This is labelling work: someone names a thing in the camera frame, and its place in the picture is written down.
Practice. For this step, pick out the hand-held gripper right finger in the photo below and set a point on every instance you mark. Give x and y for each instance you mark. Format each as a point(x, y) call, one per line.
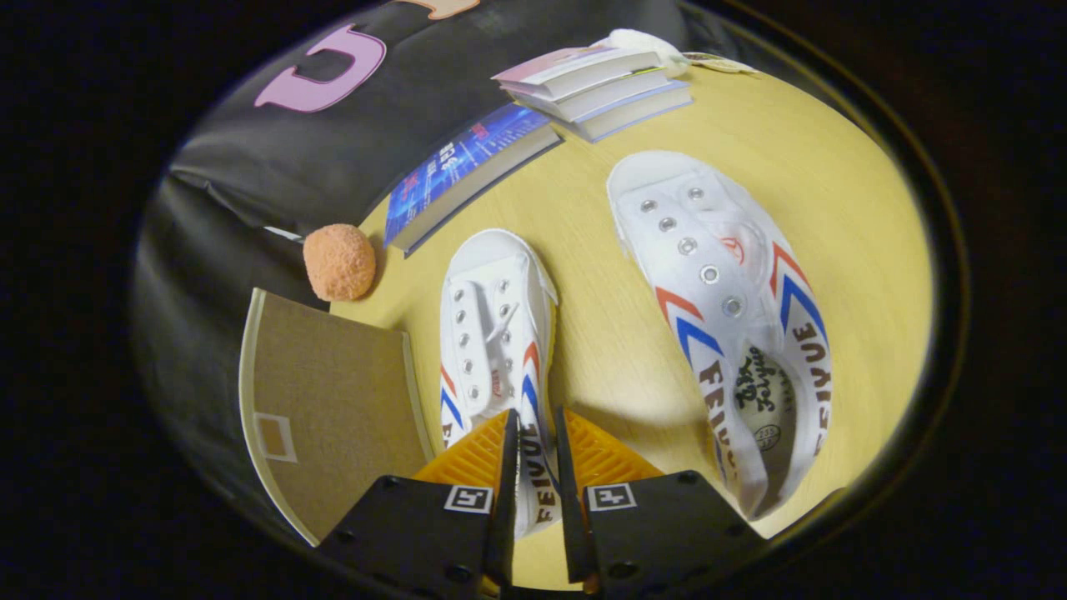
point(667, 533)

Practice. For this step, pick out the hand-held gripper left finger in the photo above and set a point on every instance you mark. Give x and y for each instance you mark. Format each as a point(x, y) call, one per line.
point(417, 533)

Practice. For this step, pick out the beige fabric storage box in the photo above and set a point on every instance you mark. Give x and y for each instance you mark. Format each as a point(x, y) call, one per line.
point(333, 408)

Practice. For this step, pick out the white canvas shoe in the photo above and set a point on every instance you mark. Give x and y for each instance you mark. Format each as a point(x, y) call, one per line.
point(700, 217)
point(492, 283)

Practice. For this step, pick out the orange porous sponge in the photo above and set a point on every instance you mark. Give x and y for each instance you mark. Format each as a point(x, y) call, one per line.
point(339, 261)

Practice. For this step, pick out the pale blue cover book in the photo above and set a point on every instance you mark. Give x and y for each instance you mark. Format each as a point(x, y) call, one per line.
point(642, 114)

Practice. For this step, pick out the black backdrop cloth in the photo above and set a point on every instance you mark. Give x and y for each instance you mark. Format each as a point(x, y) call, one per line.
point(250, 142)

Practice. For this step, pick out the small compartment snack tray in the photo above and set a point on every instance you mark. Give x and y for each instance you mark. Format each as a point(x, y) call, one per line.
point(721, 62)

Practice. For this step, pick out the white soft cloth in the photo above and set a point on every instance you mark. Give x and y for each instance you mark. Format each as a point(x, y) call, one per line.
point(646, 43)

